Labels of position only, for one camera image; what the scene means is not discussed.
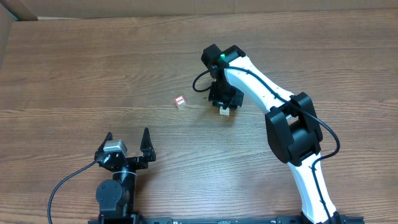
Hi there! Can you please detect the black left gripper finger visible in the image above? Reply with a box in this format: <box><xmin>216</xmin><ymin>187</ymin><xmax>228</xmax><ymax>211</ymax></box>
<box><xmin>140</xmin><ymin>128</ymin><xmax>156</xmax><ymax>162</ymax></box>
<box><xmin>97</xmin><ymin>132</ymin><xmax>113</xmax><ymax>153</ymax></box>

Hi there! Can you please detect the plain cream wooden block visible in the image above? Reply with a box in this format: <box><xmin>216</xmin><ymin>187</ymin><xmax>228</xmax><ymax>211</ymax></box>
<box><xmin>219</xmin><ymin>106</ymin><xmax>230</xmax><ymax>116</ymax></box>

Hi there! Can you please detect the red letter wooden block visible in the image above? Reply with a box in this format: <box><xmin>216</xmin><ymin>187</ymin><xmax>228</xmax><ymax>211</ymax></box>
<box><xmin>174</xmin><ymin>95</ymin><xmax>187</xmax><ymax>109</ymax></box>

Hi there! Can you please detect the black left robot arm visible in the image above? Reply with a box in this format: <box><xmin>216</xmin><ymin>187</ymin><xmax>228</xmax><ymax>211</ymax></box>
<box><xmin>95</xmin><ymin>128</ymin><xmax>156</xmax><ymax>223</ymax></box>

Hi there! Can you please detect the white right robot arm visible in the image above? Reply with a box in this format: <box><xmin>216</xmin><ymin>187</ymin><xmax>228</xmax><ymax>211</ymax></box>
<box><xmin>201</xmin><ymin>44</ymin><xmax>338</xmax><ymax>223</ymax></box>

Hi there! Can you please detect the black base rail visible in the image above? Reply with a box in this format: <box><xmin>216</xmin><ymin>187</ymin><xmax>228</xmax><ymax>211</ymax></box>
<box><xmin>88</xmin><ymin>214</ymin><xmax>366</xmax><ymax>224</ymax></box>

